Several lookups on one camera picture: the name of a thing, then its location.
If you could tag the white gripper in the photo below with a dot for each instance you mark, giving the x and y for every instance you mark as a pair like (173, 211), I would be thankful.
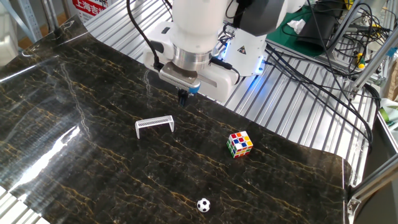
(222, 87)

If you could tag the small black white soccer ball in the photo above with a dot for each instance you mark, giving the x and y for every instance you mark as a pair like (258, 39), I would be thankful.
(203, 205)

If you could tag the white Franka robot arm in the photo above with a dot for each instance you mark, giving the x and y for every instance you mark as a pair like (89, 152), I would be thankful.
(199, 25)

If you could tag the multicolour Rubik's cube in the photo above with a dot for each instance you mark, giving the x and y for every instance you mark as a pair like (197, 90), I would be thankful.
(239, 144)

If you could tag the black marble pattern mat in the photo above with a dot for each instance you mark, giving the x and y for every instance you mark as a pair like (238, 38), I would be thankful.
(93, 155)

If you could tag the green cutting mat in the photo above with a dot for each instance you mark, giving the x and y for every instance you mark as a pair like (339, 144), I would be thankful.
(280, 37)

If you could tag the red white printed box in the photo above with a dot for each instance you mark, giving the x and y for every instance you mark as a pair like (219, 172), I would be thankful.
(90, 7)

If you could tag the white crumpled tissue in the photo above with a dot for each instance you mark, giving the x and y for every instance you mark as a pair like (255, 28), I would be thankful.
(297, 25)

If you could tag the metal pole with black foot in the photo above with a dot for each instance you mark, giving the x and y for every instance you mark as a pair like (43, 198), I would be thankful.
(57, 31)

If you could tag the black fabric pouch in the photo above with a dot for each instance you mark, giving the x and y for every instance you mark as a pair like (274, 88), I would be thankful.
(317, 34)

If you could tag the green white plastic object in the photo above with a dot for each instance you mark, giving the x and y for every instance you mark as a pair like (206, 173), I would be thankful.
(390, 109)

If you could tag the aluminium corner profile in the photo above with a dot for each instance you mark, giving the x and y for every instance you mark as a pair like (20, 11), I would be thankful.
(373, 183)

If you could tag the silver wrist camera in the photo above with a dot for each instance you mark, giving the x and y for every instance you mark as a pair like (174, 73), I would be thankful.
(178, 81)

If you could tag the grey slotted metal post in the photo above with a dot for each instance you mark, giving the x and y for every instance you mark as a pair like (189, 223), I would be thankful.
(29, 21)

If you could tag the aluminium frame post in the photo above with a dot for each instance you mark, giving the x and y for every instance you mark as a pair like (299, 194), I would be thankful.
(345, 28)
(373, 63)

